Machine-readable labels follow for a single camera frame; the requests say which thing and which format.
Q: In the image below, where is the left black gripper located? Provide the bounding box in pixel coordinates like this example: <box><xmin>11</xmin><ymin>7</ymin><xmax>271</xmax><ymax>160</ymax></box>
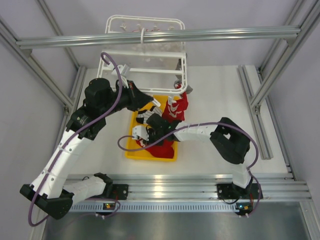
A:
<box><xmin>100</xmin><ymin>79</ymin><xmax>153</xmax><ymax>117</ymax></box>

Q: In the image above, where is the striped black white sock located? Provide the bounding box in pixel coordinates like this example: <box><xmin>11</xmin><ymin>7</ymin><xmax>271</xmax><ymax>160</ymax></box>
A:
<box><xmin>135</xmin><ymin>105</ymin><xmax>163</xmax><ymax>124</ymax></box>

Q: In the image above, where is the white hanger clip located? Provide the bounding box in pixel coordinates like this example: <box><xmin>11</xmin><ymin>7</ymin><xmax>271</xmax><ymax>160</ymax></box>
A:
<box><xmin>151</xmin><ymin>98</ymin><xmax>161</xmax><ymax>107</ymax></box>

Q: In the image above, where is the white plastic clip hanger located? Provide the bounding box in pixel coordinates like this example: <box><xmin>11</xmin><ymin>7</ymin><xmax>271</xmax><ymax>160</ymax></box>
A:
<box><xmin>103</xmin><ymin>15</ymin><xmax>188</xmax><ymax>96</ymax></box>

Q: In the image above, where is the red sock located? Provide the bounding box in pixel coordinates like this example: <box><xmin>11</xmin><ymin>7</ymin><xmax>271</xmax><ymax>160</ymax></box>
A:
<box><xmin>139</xmin><ymin>140</ymin><xmax>175</xmax><ymax>160</ymax></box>

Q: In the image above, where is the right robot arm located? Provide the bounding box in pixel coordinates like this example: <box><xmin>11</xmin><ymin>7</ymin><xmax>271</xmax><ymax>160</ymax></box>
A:
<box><xmin>146</xmin><ymin>113</ymin><xmax>263</xmax><ymax>204</ymax></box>

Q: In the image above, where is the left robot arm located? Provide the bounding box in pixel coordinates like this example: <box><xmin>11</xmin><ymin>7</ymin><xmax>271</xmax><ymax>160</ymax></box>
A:
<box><xmin>20</xmin><ymin>78</ymin><xmax>154</xmax><ymax>220</ymax></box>

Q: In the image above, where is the red sock clipped on hanger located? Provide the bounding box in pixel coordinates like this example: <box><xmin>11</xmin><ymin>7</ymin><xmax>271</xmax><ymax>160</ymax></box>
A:
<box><xmin>162</xmin><ymin>92</ymin><xmax>189</xmax><ymax>123</ymax></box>

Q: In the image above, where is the yellow plastic tray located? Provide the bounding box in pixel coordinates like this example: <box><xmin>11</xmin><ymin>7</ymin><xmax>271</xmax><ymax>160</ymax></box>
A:
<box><xmin>124</xmin><ymin>95</ymin><xmax>178</xmax><ymax>162</ymax></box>

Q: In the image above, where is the aluminium top crossbar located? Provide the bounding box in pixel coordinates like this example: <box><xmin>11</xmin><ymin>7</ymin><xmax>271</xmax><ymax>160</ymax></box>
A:
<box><xmin>16</xmin><ymin>25</ymin><xmax>301</xmax><ymax>49</ymax></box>

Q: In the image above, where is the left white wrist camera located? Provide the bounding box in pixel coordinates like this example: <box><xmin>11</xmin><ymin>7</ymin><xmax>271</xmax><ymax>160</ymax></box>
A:
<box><xmin>111</xmin><ymin>64</ymin><xmax>131</xmax><ymax>79</ymax></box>

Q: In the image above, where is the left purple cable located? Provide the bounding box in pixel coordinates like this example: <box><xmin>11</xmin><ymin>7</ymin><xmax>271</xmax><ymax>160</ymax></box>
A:
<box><xmin>26</xmin><ymin>51</ymin><xmax>126</xmax><ymax>227</ymax></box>

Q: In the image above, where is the purple cable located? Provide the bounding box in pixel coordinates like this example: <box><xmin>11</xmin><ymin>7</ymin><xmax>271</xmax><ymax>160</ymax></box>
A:
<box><xmin>117</xmin><ymin>120</ymin><xmax>263</xmax><ymax>218</ymax></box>
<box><xmin>26</xmin><ymin>51</ymin><xmax>126</xmax><ymax>227</ymax></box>

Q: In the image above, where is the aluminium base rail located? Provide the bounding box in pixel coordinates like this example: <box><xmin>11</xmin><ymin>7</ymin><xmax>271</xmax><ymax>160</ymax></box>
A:
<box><xmin>62</xmin><ymin>173</ymin><xmax>313</xmax><ymax>213</ymax></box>

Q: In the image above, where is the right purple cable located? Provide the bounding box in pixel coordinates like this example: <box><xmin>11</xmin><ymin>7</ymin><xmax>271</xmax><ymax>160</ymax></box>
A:
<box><xmin>117</xmin><ymin>120</ymin><xmax>263</xmax><ymax>218</ymax></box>

